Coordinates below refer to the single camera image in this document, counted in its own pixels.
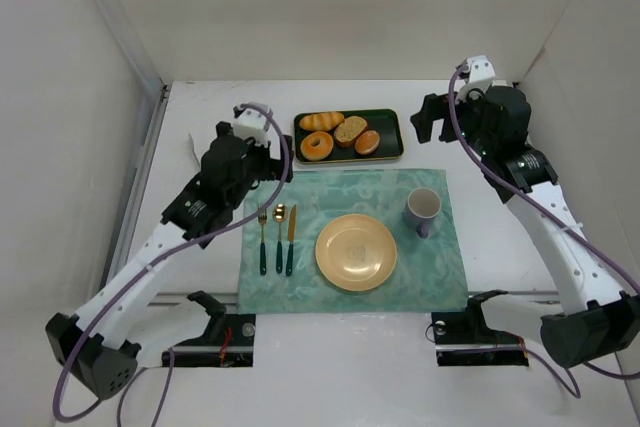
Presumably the striped long bread roll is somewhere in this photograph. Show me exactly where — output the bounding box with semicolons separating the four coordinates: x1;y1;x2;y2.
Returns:
298;111;345;132

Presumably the gold spoon green handle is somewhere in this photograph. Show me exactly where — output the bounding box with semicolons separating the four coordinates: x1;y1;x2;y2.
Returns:
273;203;287;274

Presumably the teal patterned placemat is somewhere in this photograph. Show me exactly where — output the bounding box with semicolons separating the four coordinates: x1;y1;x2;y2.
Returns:
237;169;468;314

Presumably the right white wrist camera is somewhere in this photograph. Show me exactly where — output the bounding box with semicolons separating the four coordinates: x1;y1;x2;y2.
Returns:
456;55;497;102

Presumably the brown bread slice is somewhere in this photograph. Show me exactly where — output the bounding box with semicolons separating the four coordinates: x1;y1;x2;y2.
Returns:
333;116;368;147

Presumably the aluminium frame rail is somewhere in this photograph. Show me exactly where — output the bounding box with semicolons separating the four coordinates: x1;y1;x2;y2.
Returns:
97;85;171;290

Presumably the gold knife green handle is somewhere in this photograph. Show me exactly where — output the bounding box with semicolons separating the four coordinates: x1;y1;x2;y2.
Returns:
285;205;297;277

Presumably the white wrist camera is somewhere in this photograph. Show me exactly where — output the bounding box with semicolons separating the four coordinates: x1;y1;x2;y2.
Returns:
456;55;497;102
232;103;272;146

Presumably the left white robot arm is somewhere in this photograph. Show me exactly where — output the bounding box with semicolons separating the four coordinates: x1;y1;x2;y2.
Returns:
45;119;293;403

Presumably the gold fork green handle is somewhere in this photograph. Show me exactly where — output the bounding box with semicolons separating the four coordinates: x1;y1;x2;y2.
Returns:
258;204;267;276

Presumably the purple ceramic mug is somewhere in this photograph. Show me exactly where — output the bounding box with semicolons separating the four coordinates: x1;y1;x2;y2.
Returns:
403;188;442;239

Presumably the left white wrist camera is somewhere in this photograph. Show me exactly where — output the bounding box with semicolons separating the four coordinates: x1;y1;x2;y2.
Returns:
232;103;272;146

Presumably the cream filled sesame bun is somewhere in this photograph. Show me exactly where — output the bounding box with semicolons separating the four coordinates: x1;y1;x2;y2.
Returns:
354;130;380;156

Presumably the beige round plate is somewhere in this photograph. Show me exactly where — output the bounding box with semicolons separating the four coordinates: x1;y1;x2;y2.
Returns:
315;214;398;292

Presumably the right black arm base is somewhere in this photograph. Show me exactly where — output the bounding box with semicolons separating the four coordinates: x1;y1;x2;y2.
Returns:
428;290;529;367

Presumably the dark green serving tray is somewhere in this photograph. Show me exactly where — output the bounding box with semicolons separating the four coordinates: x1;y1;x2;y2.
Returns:
292;107;405;166

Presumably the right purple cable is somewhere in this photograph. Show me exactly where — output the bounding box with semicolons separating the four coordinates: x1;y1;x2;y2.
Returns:
447;64;640;400

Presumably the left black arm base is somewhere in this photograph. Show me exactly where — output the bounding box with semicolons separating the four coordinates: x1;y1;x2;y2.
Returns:
172;291;256;368

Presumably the orange bagel ring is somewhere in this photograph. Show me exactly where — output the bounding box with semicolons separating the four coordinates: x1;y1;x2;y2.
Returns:
299;130;335;162

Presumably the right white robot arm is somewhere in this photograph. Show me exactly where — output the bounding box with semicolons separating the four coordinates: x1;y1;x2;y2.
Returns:
410;86;639;368

